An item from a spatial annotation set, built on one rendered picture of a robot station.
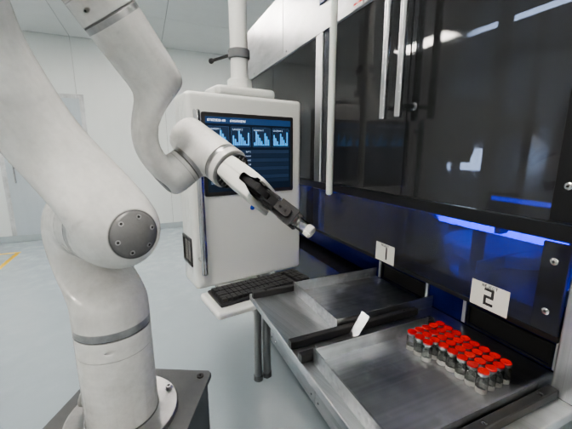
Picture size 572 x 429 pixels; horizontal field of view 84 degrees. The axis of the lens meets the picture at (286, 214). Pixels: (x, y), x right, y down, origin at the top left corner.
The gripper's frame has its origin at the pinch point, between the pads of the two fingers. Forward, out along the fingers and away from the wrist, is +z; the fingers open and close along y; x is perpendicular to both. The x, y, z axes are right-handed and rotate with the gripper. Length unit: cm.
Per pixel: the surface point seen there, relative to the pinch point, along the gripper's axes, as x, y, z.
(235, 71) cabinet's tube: 35, -38, -75
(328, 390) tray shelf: -21.1, -19.1, 22.2
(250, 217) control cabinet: -6, -64, -42
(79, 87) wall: -24, -222, -501
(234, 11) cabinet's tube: 51, -28, -85
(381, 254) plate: 13, -55, 9
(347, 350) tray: -14.2, -29.9, 20.0
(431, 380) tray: -6.9, -27.1, 36.0
